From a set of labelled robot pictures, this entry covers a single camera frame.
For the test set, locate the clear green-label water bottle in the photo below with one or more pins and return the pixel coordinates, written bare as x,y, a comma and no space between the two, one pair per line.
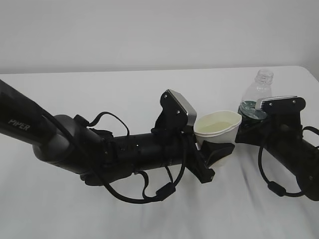
261,87

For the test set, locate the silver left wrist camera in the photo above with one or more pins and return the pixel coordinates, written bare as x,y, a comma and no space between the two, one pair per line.
177,112

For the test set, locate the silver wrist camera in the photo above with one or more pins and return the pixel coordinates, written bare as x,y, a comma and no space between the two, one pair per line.
177,112
282,105

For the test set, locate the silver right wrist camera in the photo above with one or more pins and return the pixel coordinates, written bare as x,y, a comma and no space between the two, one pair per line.
282,105

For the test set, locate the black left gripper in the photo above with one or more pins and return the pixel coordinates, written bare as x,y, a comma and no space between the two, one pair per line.
179,148

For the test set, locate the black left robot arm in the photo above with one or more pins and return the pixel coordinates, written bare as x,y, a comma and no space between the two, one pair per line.
96,155

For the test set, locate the white paper cup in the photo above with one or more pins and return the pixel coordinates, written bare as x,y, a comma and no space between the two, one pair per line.
217,127

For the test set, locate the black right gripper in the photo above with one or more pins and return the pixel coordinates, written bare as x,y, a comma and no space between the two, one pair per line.
270,131

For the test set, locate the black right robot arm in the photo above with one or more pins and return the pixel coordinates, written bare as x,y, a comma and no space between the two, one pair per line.
302,163

